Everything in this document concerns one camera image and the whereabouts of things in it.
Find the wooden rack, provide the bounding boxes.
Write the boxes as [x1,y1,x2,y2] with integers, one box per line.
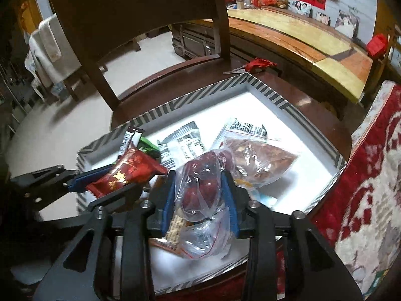
[374,25,401,84]

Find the dark brown snack packet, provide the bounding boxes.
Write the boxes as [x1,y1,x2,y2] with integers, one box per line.
[118,126,147,159]

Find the red handled scissors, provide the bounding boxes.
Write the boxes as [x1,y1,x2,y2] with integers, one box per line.
[223,57,278,75]

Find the black striped snack packet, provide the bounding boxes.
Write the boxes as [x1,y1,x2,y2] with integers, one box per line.
[216,117,270,141]

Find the teal snack packet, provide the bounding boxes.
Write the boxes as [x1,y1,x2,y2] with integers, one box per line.
[247,190,278,209]

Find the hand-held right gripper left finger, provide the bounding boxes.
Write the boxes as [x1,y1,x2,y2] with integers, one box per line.
[36,170,176,301]

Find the red gift bag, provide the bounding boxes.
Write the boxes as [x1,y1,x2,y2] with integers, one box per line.
[366,33,389,56]

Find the wooden table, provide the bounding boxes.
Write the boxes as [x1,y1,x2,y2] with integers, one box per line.
[171,6,375,104]

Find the clear bag of red dates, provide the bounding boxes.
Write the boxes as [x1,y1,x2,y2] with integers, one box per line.
[174,149,235,261]

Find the beige cracker packet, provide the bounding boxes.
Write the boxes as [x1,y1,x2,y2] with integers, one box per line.
[164,215,187,250]

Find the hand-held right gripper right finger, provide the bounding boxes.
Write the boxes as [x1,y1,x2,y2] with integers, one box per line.
[221,171,361,301]

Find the slatted wooden chair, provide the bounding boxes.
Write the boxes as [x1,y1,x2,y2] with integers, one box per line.
[28,13,109,102]

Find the white cloth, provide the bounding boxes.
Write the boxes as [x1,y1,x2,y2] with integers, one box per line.
[29,15,82,90]

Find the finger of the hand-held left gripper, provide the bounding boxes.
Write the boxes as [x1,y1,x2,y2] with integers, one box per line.
[9,163,116,215]
[31,183,144,231]

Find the clear bag of brown nuts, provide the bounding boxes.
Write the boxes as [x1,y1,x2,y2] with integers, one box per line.
[219,136,299,190]

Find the striped cardboard box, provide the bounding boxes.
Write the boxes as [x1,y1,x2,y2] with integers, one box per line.
[76,74,347,295]

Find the red snack packet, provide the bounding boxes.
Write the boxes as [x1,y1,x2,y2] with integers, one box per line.
[85,142,169,199]

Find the dark wooden chair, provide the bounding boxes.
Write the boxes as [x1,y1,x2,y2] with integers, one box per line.
[44,0,353,176]

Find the couple photo frame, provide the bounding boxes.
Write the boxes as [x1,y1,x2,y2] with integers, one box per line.
[292,0,312,17]

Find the floral fleece blanket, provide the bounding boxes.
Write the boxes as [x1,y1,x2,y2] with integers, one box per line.
[309,80,401,301]

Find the large wedding photo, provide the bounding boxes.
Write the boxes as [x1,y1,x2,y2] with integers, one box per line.
[335,9,360,40]

